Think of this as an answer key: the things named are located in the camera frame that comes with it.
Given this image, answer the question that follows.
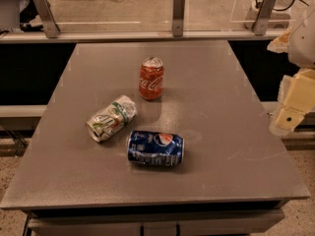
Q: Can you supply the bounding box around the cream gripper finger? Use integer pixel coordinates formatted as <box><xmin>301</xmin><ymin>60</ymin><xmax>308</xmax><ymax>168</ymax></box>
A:
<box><xmin>269</xmin><ymin>68</ymin><xmax>315</xmax><ymax>136</ymax></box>
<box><xmin>267</xmin><ymin>29</ymin><xmax>291</xmax><ymax>53</ymax></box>

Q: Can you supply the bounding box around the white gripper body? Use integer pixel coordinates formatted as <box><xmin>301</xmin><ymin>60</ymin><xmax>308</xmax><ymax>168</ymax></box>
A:
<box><xmin>288</xmin><ymin>7</ymin><xmax>315</xmax><ymax>69</ymax></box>

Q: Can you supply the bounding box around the red coke can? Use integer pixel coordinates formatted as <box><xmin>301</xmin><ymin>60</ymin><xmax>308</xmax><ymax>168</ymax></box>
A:
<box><xmin>139</xmin><ymin>57</ymin><xmax>164</xmax><ymax>100</ymax></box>

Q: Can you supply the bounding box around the right metal bracket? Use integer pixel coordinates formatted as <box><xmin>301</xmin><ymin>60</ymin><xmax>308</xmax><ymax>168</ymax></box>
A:
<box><xmin>252</xmin><ymin>0</ymin><xmax>277</xmax><ymax>35</ymax></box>

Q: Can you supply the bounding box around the left metal bracket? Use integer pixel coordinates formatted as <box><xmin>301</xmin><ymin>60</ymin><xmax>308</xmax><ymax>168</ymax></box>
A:
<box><xmin>33</xmin><ymin>0</ymin><xmax>60</xmax><ymax>38</ymax></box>

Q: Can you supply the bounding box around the white device with cable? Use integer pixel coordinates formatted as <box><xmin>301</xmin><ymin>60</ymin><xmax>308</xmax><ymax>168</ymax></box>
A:
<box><xmin>244</xmin><ymin>0</ymin><xmax>295</xmax><ymax>29</ymax></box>

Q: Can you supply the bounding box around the blue pepsi can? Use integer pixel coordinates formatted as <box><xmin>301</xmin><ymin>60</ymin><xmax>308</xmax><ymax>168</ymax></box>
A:
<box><xmin>127</xmin><ymin>131</ymin><xmax>184</xmax><ymax>166</ymax></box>

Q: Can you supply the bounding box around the clear acrylic barrier panel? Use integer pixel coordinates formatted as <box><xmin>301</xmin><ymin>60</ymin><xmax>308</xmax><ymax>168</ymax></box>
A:
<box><xmin>1</xmin><ymin>0</ymin><xmax>314</xmax><ymax>32</ymax></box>

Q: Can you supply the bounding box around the grey cabinet under table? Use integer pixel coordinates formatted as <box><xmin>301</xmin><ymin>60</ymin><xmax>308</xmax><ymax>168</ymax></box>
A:
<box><xmin>23</xmin><ymin>201</ymin><xmax>284</xmax><ymax>236</ymax></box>

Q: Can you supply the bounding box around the black cable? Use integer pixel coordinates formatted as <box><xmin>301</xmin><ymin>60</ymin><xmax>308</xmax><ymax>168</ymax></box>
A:
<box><xmin>255</xmin><ymin>0</ymin><xmax>310</xmax><ymax>12</ymax></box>

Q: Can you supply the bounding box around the middle metal bracket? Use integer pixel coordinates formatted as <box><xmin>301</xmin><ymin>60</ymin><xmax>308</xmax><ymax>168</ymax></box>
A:
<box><xmin>172</xmin><ymin>0</ymin><xmax>185</xmax><ymax>37</ymax></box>

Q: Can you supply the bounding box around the green and white soda can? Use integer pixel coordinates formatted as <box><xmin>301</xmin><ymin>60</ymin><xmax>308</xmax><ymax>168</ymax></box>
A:
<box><xmin>86</xmin><ymin>95</ymin><xmax>138</xmax><ymax>143</ymax></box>

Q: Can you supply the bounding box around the metal bracket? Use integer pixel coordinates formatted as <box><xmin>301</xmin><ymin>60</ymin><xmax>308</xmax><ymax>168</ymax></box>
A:
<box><xmin>33</xmin><ymin>0</ymin><xmax>60</xmax><ymax>38</ymax></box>
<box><xmin>252</xmin><ymin>0</ymin><xmax>277</xmax><ymax>35</ymax></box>
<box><xmin>172</xmin><ymin>0</ymin><xmax>185</xmax><ymax>37</ymax></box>

